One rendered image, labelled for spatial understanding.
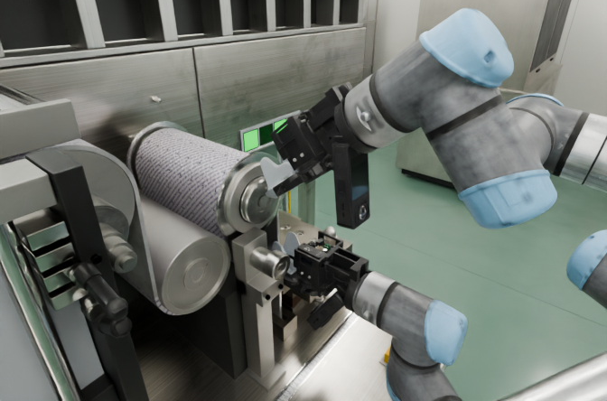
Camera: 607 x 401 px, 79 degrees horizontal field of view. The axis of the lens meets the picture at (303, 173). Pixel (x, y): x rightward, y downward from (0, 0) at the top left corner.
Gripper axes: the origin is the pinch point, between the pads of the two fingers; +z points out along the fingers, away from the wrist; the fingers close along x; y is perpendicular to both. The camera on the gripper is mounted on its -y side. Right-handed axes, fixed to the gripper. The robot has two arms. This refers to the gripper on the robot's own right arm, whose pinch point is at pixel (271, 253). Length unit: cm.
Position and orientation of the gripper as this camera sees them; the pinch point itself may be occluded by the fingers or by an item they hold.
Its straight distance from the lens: 73.1
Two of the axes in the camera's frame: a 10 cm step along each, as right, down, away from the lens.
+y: 0.0, -9.0, -4.3
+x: -6.2, 3.4, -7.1
